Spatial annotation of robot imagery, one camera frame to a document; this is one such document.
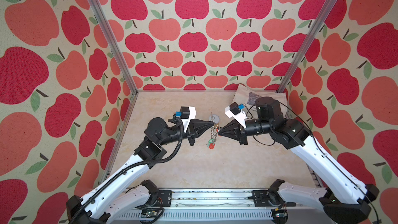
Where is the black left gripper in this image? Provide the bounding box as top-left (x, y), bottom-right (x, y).
top-left (158, 119), bottom-right (212, 147)

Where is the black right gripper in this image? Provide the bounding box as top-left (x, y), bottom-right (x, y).
top-left (216, 118), bottom-right (275, 146)

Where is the metal car-shaped key holder plate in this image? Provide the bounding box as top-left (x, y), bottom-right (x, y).
top-left (207, 124), bottom-right (218, 149)

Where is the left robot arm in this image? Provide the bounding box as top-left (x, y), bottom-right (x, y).
top-left (66, 116), bottom-right (214, 224)

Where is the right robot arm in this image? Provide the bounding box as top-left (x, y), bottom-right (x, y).
top-left (218, 96), bottom-right (379, 224)

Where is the small round tin can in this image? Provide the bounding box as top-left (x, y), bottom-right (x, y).
top-left (208, 114), bottom-right (220, 124)

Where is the beige canvas tote bag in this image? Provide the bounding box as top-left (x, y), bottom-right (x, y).
top-left (232, 85), bottom-right (287, 115)

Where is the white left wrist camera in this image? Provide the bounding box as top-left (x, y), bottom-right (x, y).
top-left (175, 106), bottom-right (197, 133)

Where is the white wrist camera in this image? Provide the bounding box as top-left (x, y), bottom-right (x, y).
top-left (175, 106), bottom-right (197, 133)
top-left (225, 102), bottom-right (247, 128)

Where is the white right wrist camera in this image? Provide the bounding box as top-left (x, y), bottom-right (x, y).
top-left (225, 102), bottom-right (247, 128)

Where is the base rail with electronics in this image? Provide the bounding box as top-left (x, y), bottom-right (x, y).
top-left (118, 188), bottom-right (299, 224)

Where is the aluminium corner post left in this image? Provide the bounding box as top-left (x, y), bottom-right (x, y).
top-left (88, 0), bottom-right (138, 97)

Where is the aluminium corner post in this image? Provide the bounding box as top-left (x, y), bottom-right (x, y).
top-left (88, 0), bottom-right (138, 97)
top-left (276, 0), bottom-right (337, 93)

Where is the aluminium corner post right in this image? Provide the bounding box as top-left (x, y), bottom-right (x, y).
top-left (276, 0), bottom-right (337, 93)

